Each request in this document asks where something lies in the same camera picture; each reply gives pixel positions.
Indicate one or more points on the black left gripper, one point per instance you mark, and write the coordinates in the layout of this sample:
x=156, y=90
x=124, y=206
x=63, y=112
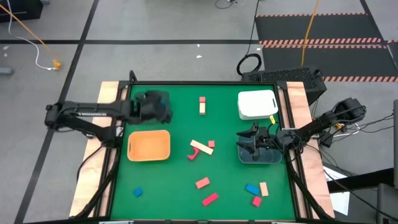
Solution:
x=147, y=107

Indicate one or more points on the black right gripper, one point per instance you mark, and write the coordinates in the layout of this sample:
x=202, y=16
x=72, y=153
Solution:
x=264, y=138

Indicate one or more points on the short natural wood block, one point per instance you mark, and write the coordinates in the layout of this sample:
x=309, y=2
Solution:
x=202, y=108

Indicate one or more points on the small red cube block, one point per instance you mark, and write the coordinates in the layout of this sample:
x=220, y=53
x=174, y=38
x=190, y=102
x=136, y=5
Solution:
x=211, y=143
x=202, y=99

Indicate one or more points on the long natural wood plank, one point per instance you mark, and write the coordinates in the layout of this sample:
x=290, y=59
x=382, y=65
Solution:
x=201, y=147

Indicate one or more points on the blue rectangular block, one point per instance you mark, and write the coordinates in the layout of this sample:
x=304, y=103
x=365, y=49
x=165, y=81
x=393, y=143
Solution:
x=252, y=189

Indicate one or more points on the natural wood rectangular block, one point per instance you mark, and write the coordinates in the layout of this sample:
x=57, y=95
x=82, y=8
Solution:
x=264, y=188

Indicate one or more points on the red arch block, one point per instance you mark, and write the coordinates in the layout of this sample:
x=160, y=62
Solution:
x=193, y=153

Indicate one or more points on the small red square block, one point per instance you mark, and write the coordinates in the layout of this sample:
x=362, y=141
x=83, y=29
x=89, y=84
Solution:
x=257, y=201

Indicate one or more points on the salmon red rectangular block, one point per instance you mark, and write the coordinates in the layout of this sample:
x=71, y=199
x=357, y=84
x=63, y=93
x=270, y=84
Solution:
x=202, y=183

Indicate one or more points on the long red block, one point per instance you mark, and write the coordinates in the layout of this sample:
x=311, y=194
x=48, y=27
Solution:
x=210, y=199

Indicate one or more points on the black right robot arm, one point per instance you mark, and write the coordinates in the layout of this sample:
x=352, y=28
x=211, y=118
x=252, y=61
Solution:
x=314, y=126

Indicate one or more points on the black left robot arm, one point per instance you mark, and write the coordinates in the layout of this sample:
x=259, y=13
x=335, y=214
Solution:
x=93, y=109

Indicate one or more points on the blue-grey plastic bin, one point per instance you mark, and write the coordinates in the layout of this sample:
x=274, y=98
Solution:
x=267, y=157

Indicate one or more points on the white plastic bin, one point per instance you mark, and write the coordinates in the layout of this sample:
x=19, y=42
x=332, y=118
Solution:
x=256, y=104

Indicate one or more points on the orange plastic bin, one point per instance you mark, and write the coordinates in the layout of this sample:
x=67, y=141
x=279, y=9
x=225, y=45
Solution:
x=149, y=146

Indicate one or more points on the green felt table mat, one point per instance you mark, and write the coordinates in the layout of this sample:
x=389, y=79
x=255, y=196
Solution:
x=174, y=174

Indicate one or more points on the black perforated computer tower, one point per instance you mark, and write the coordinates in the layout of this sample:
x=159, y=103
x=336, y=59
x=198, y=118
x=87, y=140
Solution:
x=289, y=76

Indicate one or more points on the black power adapter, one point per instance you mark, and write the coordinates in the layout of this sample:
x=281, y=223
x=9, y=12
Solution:
x=327, y=140

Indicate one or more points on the white paper sheet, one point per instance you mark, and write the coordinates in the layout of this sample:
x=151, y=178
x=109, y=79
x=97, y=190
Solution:
x=339, y=199

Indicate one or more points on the black floor beam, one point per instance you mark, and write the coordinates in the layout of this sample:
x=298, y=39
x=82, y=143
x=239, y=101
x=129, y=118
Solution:
x=360, y=180

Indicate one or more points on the black hazard-striped floor mat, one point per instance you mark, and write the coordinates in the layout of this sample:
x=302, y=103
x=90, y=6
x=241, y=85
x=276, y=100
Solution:
x=342, y=28

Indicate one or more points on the grey cabinet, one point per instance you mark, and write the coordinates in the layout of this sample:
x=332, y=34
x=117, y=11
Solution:
x=387, y=205

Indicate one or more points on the grey floor object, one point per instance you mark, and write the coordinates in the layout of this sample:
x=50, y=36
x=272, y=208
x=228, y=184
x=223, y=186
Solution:
x=6, y=71

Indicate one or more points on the black floor box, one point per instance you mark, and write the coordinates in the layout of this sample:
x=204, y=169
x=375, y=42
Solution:
x=18, y=11

